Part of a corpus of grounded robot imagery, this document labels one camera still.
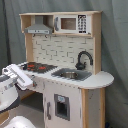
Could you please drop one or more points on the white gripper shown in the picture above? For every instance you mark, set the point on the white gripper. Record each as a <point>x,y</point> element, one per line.
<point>13,71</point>

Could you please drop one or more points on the toy microwave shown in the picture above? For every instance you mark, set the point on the toy microwave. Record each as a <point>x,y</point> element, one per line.
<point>72,24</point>

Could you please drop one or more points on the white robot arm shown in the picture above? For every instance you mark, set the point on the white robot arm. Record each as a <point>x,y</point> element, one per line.
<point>10,99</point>

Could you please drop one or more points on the wooden toy kitchen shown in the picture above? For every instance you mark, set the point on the wooden toy kitchen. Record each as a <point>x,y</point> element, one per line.
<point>61,50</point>

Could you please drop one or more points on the black toy stovetop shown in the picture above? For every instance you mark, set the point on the black toy stovetop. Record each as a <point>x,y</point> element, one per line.
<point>37,67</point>

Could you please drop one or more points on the right red stove knob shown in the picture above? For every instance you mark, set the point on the right red stove knob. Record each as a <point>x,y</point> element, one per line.
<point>34,84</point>

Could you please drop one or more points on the grey range hood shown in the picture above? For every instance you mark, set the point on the grey range hood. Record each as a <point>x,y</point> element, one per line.
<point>39,27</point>

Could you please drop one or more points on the grey toy sink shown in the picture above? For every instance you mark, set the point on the grey toy sink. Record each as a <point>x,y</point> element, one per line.
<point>72,74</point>

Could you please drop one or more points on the white fridge door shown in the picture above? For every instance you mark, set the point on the white fridge door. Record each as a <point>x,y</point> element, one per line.
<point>62,106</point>

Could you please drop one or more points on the black toy faucet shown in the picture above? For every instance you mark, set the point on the black toy faucet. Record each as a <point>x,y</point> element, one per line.
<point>80,65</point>

